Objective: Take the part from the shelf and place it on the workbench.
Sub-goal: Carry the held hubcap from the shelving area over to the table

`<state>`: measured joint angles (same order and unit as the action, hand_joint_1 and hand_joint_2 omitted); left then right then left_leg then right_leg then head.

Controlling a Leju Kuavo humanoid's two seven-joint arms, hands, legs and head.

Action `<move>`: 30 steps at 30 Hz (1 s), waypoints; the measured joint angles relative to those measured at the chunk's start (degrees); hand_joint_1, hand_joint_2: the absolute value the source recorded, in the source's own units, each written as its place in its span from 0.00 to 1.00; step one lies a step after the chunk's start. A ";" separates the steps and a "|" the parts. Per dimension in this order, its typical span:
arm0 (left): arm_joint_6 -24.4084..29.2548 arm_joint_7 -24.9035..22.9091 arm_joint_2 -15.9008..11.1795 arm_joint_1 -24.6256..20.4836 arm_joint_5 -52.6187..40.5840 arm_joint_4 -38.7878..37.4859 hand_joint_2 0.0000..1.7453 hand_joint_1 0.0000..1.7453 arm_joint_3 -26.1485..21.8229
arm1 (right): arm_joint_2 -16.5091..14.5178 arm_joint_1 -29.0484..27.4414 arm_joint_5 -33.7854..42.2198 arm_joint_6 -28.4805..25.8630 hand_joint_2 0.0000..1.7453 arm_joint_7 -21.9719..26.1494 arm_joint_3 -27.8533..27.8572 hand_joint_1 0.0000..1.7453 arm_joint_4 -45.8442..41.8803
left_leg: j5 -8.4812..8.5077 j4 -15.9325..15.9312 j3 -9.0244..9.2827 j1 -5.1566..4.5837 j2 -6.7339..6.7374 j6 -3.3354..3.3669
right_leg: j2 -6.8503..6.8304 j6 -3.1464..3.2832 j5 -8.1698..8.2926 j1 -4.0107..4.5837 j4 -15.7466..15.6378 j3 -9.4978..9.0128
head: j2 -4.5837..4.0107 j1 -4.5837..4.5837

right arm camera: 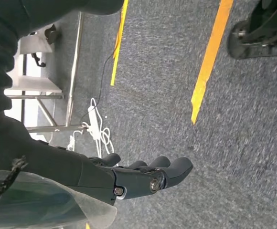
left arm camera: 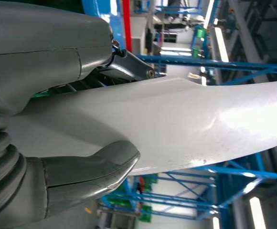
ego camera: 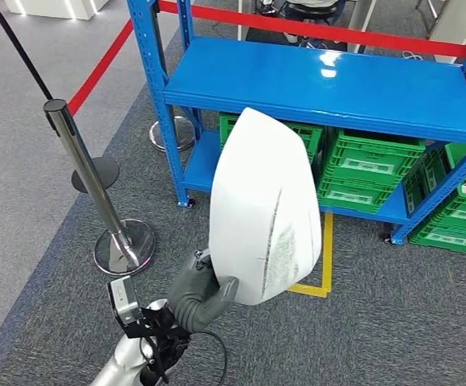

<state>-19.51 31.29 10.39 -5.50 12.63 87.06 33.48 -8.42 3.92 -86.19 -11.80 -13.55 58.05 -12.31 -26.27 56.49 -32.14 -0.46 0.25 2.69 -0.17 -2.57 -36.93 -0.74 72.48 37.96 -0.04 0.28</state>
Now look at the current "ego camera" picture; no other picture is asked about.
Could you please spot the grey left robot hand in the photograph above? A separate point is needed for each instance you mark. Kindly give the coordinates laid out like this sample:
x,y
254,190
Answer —
x,y
192,298

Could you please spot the white curved plastic part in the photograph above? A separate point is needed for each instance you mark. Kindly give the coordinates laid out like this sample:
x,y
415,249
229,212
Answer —
x,y
257,202

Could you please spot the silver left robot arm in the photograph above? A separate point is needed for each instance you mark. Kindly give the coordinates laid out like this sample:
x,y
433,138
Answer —
x,y
124,357

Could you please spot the blue metal shelf rack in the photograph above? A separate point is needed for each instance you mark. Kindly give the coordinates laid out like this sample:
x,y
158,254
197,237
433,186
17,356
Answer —
x,y
317,85

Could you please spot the black stanchion with round base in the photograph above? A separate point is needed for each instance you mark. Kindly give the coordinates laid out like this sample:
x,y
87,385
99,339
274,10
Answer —
x,y
104,173

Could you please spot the yellow floor tape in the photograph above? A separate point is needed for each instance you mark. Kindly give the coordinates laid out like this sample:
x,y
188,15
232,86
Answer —
x,y
327,255

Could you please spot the short red barrier belt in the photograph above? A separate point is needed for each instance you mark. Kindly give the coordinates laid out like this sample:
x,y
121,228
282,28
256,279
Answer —
x,y
96,72

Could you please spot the long red barrier belt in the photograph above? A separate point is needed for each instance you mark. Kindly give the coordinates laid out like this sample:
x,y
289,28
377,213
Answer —
x,y
297,29

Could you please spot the person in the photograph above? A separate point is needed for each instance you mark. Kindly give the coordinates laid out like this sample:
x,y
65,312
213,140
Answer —
x,y
313,3

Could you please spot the white lit cabinet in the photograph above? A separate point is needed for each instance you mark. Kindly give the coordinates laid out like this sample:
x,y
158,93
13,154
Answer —
x,y
56,8

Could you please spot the white partition panel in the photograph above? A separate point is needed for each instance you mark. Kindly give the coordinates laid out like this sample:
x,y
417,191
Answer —
x,y
454,21

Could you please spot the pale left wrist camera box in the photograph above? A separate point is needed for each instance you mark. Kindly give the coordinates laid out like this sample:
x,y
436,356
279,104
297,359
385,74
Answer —
x,y
122,298

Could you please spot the chrome stanchion post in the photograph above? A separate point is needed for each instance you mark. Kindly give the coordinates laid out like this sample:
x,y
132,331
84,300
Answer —
x,y
88,176
185,136

